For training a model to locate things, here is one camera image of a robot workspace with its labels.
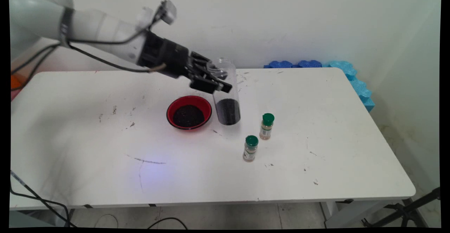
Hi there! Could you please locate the red bowl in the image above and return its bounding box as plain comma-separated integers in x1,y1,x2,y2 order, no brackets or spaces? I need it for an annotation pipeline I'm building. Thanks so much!
166,95,213,131

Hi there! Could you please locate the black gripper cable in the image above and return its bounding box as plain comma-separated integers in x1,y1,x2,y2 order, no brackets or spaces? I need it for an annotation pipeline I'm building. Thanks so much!
9,43,168,93

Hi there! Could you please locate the clear plastic jar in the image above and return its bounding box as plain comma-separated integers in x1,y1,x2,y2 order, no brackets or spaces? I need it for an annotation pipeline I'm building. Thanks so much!
210,58,242,126

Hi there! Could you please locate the black floor cable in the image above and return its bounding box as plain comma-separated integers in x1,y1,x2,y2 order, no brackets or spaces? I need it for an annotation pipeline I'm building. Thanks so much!
147,217,188,230

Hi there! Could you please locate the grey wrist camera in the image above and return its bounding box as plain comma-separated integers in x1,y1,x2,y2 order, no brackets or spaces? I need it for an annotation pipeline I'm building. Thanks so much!
160,0,178,25

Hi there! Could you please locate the black arm strap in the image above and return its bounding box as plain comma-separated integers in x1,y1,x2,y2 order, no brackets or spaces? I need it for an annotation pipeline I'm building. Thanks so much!
58,7,75,48

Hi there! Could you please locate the light blue foam strip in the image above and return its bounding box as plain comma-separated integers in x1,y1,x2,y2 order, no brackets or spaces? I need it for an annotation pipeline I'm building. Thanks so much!
322,60,375,113

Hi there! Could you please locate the black camera cable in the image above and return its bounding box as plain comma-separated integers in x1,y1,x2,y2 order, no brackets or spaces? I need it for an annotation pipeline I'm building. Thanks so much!
9,5,168,77

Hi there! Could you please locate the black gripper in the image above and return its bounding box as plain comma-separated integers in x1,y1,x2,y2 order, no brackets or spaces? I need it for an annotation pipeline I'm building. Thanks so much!
138,32,233,94

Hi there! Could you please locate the black tripod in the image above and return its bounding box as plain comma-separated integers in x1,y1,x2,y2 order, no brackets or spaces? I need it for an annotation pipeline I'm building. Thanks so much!
361,187,441,228

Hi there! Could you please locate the green-lidded spice bottle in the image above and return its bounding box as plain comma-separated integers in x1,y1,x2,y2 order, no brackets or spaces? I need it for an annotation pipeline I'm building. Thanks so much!
243,135,259,163
259,113,275,141

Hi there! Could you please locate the orange box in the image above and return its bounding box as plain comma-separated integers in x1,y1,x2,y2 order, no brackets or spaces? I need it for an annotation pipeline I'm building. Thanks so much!
11,73,24,102

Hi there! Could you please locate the black seeds heap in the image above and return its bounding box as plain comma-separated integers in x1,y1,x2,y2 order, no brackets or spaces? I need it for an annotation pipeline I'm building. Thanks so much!
215,98,242,126
173,105,205,128

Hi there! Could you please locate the black tagged cable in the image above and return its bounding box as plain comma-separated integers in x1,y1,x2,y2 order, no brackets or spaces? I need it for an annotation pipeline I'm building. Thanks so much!
9,170,77,228

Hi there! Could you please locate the thin grey cable loop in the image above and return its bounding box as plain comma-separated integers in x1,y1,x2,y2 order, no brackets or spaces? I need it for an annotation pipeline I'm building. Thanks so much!
96,213,120,228

